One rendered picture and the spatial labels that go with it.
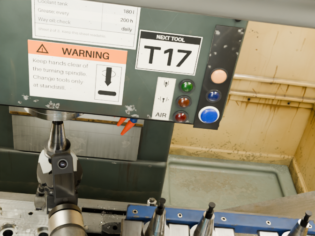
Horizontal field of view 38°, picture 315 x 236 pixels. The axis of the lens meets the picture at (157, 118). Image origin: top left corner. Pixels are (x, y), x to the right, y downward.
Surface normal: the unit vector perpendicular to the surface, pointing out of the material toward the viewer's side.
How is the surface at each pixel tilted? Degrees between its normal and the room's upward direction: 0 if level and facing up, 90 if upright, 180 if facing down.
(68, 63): 90
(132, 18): 90
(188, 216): 0
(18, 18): 90
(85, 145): 91
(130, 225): 0
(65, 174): 58
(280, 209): 25
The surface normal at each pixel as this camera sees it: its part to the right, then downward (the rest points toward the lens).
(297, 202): -0.29, -0.77
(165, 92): 0.01, 0.60
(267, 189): 0.13, -0.80
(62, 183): 0.28, 0.10
